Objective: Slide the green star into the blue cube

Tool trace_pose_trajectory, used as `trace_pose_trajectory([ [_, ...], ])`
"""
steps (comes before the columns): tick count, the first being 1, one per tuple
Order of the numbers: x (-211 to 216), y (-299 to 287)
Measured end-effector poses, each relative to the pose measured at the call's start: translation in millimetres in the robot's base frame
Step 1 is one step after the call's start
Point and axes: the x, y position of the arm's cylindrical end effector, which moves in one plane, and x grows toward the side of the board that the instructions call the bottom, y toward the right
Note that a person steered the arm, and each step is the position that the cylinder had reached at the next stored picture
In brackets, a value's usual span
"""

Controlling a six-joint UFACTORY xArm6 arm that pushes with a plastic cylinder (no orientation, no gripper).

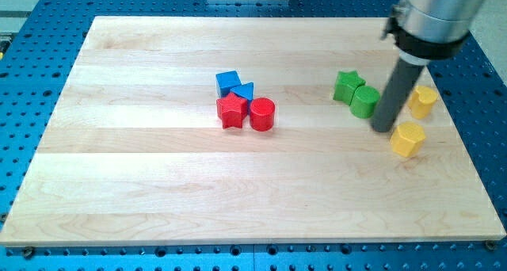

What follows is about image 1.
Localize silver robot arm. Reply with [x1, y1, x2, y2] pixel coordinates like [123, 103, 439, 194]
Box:
[383, 0, 485, 66]

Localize red star block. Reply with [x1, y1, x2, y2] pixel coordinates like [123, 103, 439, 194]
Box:
[216, 93, 248, 129]

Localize blue cube block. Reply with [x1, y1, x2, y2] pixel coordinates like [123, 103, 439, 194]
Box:
[215, 71, 242, 98]

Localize green star block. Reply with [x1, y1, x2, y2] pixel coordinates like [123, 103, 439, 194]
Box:
[333, 71, 366, 105]

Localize red cylinder block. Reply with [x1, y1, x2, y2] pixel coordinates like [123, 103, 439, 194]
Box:
[250, 97, 276, 132]

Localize blue triangle block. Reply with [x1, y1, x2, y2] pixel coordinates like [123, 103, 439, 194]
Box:
[230, 82, 254, 109]

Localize wooden board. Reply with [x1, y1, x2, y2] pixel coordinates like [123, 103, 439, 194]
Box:
[1, 17, 505, 247]

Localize green cylinder block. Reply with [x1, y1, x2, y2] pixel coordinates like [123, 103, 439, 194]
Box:
[349, 86, 380, 119]

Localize yellow hexagon block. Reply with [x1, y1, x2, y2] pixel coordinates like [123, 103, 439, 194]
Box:
[390, 121, 426, 158]

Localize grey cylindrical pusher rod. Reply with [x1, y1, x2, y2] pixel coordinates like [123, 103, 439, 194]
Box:
[371, 58, 425, 132]

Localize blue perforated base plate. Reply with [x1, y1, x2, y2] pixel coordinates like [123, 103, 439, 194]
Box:
[1, 0, 506, 270]

